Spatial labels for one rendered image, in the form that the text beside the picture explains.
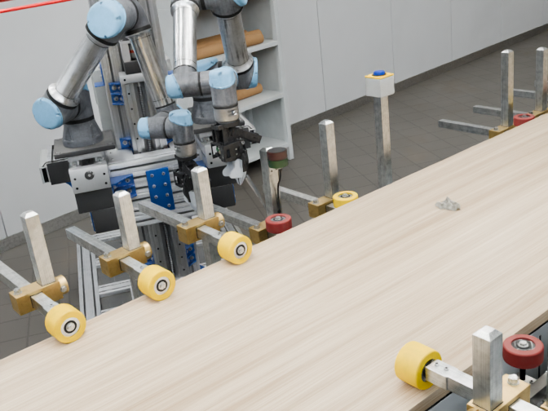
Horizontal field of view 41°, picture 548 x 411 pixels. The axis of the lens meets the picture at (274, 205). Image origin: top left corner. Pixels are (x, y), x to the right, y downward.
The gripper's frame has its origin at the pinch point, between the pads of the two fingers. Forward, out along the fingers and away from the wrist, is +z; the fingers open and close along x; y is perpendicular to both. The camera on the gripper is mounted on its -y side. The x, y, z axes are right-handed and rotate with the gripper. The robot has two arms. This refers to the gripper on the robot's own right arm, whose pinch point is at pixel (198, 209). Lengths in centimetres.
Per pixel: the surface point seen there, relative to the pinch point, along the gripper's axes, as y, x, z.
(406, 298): -106, 12, -8
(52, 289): -41, 71, -13
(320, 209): -41.0, -21.2, -2.7
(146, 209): -12.8, 26.5, -12.4
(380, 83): -42, -52, -38
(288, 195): -22.0, -23.5, -2.4
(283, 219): -46.9, -0.6, -7.9
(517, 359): -138, 16, -7
